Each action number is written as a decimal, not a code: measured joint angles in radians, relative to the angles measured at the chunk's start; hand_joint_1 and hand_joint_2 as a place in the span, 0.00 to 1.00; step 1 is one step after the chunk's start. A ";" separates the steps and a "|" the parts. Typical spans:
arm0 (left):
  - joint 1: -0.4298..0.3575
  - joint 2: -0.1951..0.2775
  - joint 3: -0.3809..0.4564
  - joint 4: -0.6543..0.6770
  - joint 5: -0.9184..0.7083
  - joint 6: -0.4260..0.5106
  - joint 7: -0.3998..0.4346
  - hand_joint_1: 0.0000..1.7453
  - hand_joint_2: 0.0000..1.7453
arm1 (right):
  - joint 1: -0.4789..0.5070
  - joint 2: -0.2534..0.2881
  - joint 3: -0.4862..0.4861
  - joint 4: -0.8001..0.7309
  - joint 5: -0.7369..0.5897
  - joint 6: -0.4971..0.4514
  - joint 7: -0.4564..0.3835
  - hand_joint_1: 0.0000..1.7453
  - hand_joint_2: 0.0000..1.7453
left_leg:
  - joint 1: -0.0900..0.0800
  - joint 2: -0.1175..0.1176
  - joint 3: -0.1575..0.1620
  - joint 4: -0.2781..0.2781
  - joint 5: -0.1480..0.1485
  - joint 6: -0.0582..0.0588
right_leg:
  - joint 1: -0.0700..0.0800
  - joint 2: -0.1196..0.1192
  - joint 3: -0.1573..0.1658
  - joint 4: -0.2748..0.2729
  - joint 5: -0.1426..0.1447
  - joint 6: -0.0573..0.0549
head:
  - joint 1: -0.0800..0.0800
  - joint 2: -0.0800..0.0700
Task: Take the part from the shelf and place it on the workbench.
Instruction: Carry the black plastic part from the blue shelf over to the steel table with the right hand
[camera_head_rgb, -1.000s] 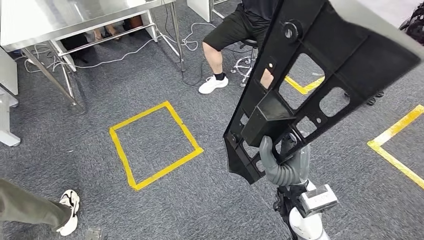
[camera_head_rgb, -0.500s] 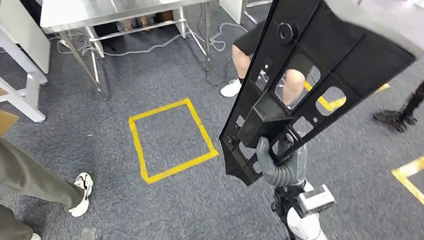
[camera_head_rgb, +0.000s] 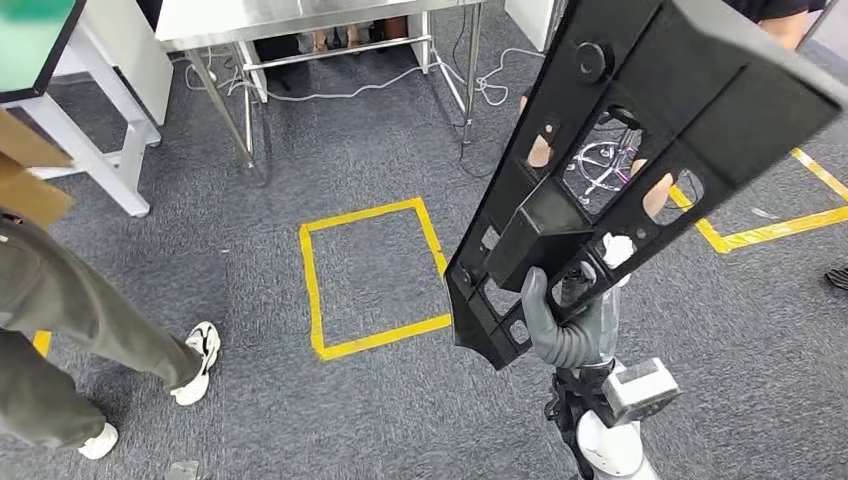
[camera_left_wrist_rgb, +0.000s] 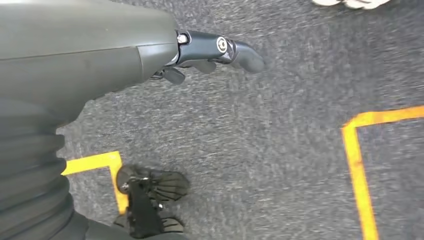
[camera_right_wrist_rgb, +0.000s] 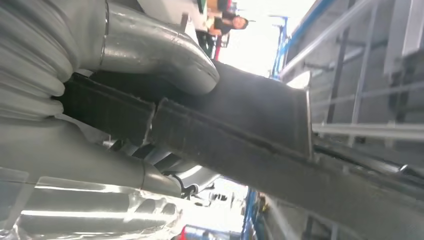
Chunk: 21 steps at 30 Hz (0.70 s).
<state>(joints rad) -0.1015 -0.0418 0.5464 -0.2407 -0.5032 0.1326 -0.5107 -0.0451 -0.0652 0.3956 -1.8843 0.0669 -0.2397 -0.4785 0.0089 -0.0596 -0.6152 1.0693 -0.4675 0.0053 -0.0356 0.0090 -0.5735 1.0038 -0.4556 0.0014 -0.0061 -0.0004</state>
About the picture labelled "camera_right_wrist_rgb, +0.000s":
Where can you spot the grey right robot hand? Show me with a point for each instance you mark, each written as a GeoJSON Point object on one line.
{"type": "Point", "coordinates": [149, 43]}

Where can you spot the person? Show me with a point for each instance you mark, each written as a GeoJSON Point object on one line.
{"type": "Point", "coordinates": [236, 23]}

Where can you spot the clear plastic film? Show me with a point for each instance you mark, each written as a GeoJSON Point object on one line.
{"type": "Point", "coordinates": [99, 215]}

